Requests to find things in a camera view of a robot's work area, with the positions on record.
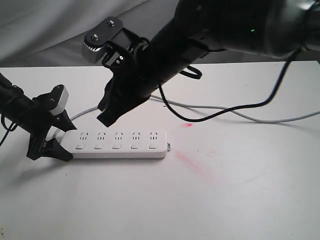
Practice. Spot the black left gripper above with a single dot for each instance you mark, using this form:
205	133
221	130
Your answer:
41	121

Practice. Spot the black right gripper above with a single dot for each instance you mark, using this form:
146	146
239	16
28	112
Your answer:
129	58

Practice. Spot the white five-socket power strip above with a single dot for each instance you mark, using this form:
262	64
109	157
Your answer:
116	144

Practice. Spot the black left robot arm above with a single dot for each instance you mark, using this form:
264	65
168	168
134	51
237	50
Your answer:
14	106

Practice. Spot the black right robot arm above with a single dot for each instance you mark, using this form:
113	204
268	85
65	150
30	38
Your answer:
273	28

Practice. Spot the grey backdrop cloth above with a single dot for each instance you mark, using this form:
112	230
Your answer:
50	33

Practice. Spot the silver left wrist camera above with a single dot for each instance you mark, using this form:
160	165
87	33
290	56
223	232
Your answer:
60	101

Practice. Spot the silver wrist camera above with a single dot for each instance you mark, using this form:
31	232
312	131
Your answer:
95	41
60	101

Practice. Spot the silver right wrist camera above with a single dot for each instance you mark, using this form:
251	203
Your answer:
95	41

